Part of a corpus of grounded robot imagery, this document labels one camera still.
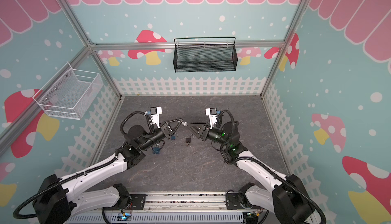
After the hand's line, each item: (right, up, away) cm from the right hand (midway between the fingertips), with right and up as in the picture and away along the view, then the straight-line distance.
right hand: (188, 126), depth 68 cm
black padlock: (-2, -12, +28) cm, 31 cm away
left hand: (-2, +1, -1) cm, 3 cm away
